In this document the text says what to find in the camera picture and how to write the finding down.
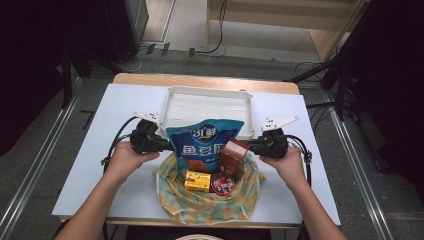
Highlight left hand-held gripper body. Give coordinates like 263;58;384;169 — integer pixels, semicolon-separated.
129;112;161;154

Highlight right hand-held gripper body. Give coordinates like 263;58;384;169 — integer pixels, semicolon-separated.
261;115;300;160

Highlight brown cardboard box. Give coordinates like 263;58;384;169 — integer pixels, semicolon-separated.
218;138;251;183

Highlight blue snack pouch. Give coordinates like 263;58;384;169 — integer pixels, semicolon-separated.
165;118;245;174

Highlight yellow small box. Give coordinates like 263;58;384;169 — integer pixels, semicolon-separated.
184;170;212;194

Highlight red round tin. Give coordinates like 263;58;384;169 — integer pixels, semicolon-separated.
209;171;236;197

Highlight white plastic tray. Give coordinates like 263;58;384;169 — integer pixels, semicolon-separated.
159;85;256;141

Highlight floral green yellow cloth bag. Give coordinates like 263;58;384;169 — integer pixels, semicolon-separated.
153;151;268;225

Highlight person's right hand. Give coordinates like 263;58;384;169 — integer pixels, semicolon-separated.
259;148;309;192

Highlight person's left hand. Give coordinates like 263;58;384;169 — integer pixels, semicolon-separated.
104;141;161;184

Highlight black stand with legs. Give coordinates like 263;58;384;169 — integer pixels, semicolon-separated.
283;0;384;122

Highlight beige cloth item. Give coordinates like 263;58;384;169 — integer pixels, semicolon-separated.
174;234;224;240

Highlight dark cabinet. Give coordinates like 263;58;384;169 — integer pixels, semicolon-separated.
101;0;150;63

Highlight dark curtain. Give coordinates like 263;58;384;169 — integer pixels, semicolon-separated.
0;0;111;158
346;0;424;191

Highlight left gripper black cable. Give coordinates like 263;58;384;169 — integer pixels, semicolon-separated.
100;115;139;174

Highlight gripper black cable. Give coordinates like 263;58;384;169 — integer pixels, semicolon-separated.
286;134;313;188
100;115;139;174

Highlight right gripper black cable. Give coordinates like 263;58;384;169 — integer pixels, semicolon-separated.
286;134;313;188

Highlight white floor cable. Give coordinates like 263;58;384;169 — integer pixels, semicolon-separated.
116;46;149;74

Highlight black floor cables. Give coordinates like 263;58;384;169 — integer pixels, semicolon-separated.
294;60;338;125

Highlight metal floor rail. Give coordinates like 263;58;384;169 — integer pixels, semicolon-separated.
0;78;84;240
324;89;396;240

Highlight thin black stand post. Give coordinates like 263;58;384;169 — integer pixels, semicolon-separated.
61;46;75;109

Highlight light wooden furniture frame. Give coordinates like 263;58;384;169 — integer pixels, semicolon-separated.
204;0;368;63

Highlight hanging black cable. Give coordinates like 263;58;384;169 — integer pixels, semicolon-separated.
194;0;229;56

